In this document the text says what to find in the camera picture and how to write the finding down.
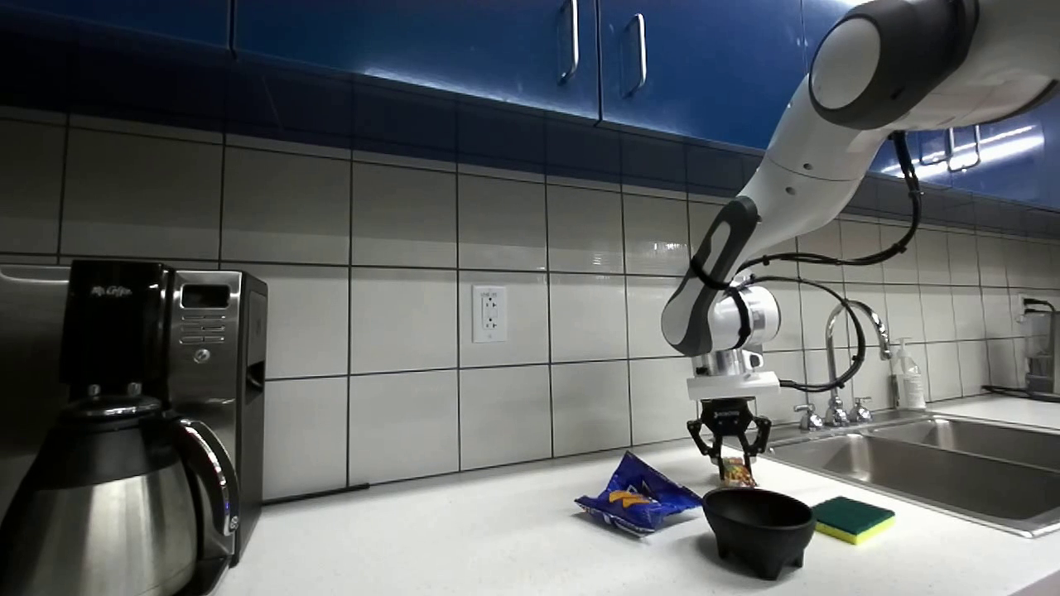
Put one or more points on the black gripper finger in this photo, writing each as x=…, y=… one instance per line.
x=707, y=456
x=758, y=456

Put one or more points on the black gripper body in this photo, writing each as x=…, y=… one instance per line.
x=731, y=419

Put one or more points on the orange candy bar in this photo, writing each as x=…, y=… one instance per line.
x=736, y=473

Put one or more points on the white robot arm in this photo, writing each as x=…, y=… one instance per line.
x=879, y=73

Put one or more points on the black bowl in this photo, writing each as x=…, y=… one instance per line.
x=761, y=532

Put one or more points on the blue chip bag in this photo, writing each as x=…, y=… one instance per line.
x=636, y=496

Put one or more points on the green yellow sponge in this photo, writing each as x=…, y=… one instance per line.
x=849, y=521

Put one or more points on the clear soap bottle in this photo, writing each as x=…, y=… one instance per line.
x=910, y=379

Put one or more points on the stainless double sink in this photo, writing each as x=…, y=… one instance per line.
x=996, y=473

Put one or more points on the appliance on far counter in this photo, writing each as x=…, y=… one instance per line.
x=1042, y=350

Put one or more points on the blue upper cabinets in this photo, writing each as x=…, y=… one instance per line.
x=440, y=78

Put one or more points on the black coffee maker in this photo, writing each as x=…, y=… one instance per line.
x=116, y=339

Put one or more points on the steel coffee carafe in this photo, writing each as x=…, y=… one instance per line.
x=138, y=503

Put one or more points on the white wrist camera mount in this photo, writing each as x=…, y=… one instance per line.
x=731, y=376

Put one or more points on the white wall outlet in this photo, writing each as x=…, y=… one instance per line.
x=489, y=313

